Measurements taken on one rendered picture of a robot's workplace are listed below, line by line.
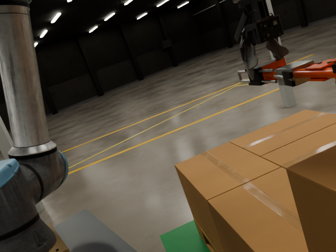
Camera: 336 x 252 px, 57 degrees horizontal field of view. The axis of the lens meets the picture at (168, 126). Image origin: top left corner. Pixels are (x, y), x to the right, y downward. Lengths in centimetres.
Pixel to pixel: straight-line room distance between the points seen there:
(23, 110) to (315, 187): 83
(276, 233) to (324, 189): 61
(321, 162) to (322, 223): 11
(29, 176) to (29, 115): 19
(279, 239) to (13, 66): 99
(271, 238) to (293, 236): 7
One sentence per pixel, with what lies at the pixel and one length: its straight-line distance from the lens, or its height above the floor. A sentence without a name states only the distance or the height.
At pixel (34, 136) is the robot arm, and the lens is 106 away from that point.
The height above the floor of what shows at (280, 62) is 110.
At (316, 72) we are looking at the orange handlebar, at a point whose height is 108.
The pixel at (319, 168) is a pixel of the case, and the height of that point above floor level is 95.
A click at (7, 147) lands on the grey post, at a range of 383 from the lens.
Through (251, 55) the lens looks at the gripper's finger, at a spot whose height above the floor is 114.
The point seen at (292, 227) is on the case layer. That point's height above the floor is 54.
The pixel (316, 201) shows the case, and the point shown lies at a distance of 60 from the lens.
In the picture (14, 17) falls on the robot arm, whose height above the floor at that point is 146.
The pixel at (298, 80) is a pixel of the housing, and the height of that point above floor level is 106.
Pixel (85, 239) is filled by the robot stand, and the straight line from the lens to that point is 110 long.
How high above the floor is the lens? 122
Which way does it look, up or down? 13 degrees down
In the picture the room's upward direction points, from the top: 20 degrees counter-clockwise
